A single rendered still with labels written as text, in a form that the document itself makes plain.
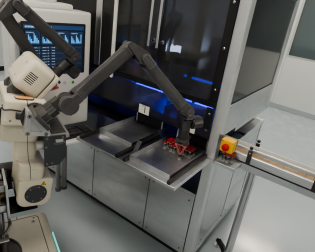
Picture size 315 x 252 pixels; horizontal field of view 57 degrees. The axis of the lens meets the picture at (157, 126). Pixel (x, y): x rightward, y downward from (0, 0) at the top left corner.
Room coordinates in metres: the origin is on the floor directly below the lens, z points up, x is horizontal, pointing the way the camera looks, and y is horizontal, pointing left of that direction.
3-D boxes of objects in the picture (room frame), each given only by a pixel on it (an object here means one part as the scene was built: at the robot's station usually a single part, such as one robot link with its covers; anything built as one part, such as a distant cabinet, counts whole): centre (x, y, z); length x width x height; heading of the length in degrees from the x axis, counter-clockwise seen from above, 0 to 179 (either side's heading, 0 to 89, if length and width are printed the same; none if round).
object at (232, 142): (1.48, -0.41, 0.99); 0.08 x 0.07 x 0.07; 148
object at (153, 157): (1.42, -0.08, 0.90); 0.34 x 0.26 x 0.04; 147
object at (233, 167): (1.50, -0.45, 0.87); 0.14 x 0.13 x 0.02; 148
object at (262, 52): (1.90, -0.60, 1.50); 0.85 x 0.01 x 0.59; 148
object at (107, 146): (1.54, 0.04, 0.87); 0.70 x 0.48 x 0.02; 58
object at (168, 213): (2.45, 0.26, 0.44); 2.06 x 1.00 x 0.88; 58
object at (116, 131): (1.69, 0.15, 0.90); 0.34 x 0.26 x 0.04; 148
